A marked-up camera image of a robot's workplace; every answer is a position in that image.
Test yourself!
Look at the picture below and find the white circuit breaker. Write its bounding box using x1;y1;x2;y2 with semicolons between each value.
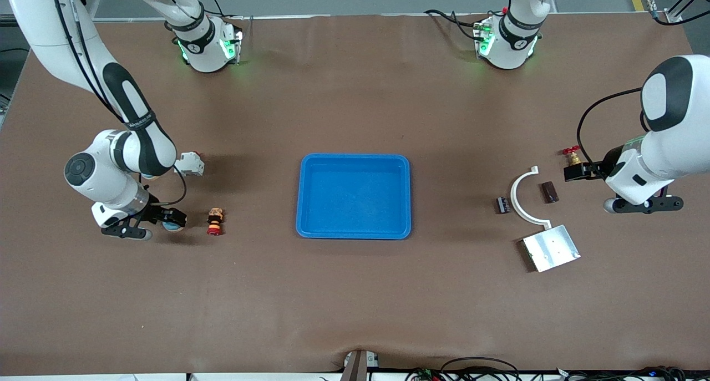
174;151;205;177

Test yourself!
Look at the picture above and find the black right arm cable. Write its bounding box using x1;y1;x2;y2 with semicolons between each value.
50;0;188;205

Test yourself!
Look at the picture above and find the aluminium frame post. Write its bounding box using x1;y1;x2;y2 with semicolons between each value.
643;0;710;24

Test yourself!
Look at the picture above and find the black base cable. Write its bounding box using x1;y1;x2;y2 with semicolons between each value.
423;8;483;42

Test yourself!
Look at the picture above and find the aluminium plate module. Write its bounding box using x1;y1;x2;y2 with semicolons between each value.
521;224;581;273

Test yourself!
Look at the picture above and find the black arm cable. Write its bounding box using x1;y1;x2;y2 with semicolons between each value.
576;87;645;165
50;0;188;205

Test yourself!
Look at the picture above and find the black cable bundle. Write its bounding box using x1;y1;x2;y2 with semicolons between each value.
555;365;688;381

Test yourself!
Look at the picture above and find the white semicircular bracket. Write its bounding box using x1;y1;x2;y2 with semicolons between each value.
510;166;552;229

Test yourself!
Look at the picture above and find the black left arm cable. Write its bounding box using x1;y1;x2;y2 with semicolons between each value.
576;87;645;165

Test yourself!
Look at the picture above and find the grey metal mount bracket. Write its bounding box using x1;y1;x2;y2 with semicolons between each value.
343;350;379;381

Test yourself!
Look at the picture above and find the blue plastic tray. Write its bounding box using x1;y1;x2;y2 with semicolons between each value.
295;153;412;241

